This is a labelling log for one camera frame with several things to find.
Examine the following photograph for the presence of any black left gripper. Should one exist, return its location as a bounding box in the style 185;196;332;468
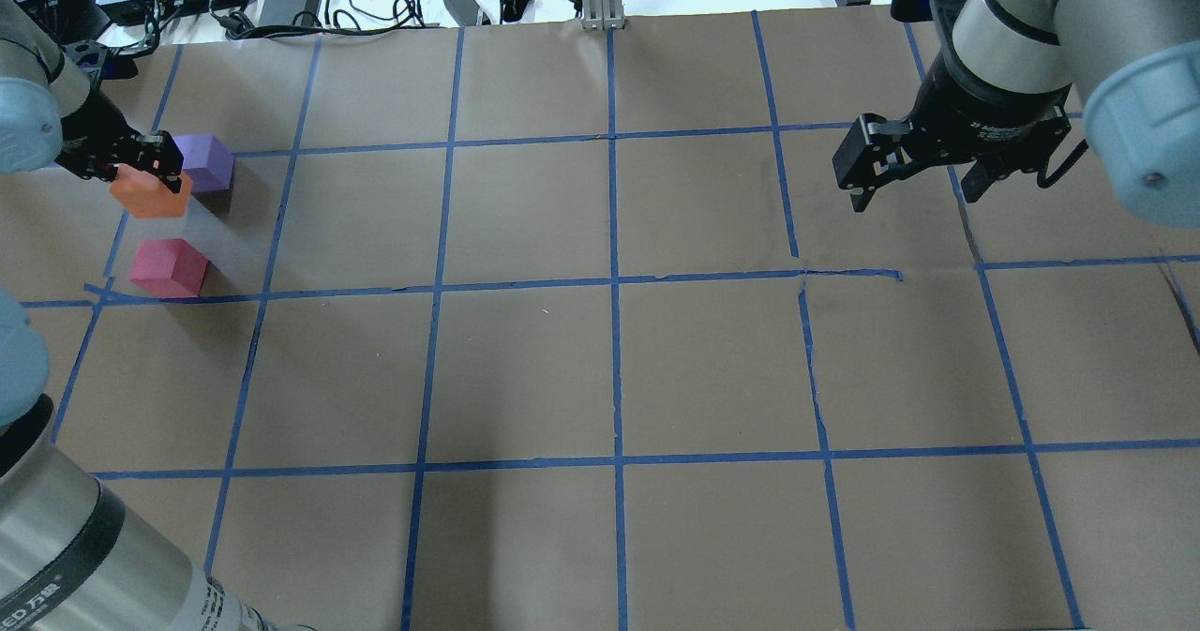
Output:
54;90;184;194

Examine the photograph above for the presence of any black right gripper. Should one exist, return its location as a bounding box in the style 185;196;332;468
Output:
832;54;1070;214

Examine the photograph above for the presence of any orange foam cube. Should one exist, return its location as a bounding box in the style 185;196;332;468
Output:
109;166;193;220

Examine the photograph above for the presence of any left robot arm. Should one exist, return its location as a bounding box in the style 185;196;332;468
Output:
2;0;280;630

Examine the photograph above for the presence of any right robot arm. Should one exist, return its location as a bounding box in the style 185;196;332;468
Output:
832;0;1199;228

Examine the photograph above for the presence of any purple foam cube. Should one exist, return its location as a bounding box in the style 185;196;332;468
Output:
174;134;234;194

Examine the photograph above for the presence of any red foam cube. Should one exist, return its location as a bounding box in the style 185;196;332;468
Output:
127;238;210;299

